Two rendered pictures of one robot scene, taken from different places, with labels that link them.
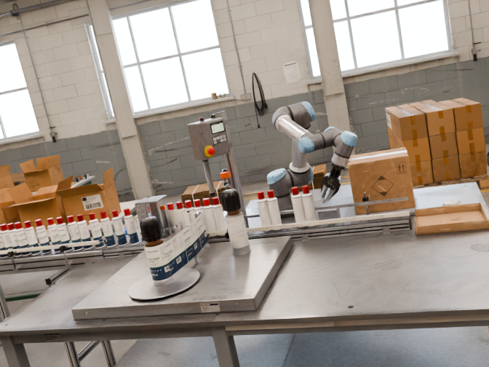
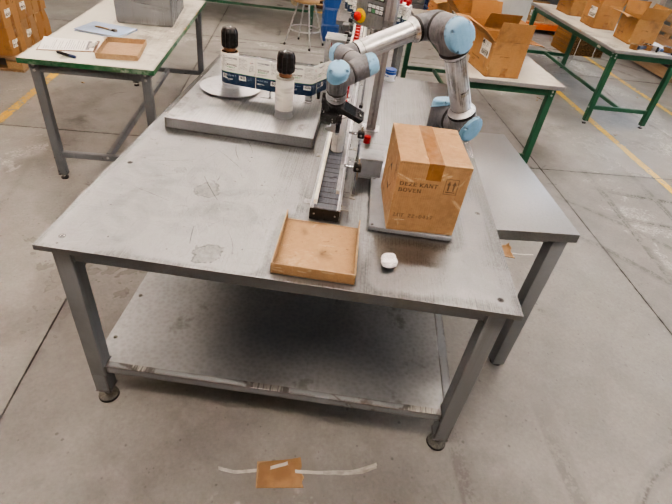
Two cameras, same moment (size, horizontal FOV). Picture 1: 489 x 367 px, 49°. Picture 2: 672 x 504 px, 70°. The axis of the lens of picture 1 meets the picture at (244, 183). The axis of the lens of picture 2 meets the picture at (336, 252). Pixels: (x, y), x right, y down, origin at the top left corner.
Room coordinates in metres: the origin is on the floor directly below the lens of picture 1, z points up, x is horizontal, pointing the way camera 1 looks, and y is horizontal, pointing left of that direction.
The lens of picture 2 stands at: (1.99, -2.08, 1.80)
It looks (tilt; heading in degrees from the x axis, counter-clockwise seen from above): 38 degrees down; 71
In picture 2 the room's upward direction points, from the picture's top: 8 degrees clockwise
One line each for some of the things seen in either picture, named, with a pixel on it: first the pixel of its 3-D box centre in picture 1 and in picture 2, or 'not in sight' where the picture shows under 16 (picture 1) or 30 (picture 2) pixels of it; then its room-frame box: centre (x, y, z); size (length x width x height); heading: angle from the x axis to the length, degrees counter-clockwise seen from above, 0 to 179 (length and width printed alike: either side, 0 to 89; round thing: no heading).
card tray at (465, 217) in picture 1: (449, 218); (318, 244); (2.34, -0.89, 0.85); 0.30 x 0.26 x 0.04; 71
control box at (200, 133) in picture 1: (209, 138); (377, 3); (2.78, 0.13, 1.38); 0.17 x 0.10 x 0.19; 126
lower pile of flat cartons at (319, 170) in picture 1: (303, 178); not in sight; (7.17, -0.79, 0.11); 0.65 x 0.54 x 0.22; 76
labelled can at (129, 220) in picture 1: (130, 226); not in sight; (2.87, 0.66, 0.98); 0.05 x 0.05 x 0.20
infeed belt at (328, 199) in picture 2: (244, 237); (342, 122); (2.66, 0.05, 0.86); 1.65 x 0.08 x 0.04; 71
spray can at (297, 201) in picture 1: (297, 207); not in sight; (2.57, -0.24, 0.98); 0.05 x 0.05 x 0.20
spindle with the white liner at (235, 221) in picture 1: (235, 221); (284, 84); (2.38, 0.08, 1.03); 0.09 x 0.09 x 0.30
